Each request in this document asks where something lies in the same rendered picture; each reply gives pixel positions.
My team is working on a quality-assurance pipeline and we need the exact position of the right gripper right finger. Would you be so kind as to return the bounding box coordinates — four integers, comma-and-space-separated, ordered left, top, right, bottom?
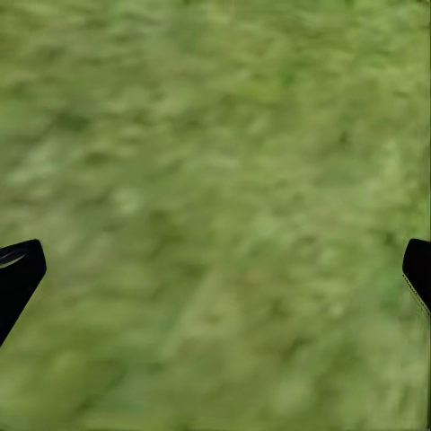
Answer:
402, 238, 431, 311

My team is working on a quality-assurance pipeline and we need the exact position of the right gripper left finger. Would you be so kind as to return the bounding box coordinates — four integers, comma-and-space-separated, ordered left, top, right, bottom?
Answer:
0, 239, 47, 346

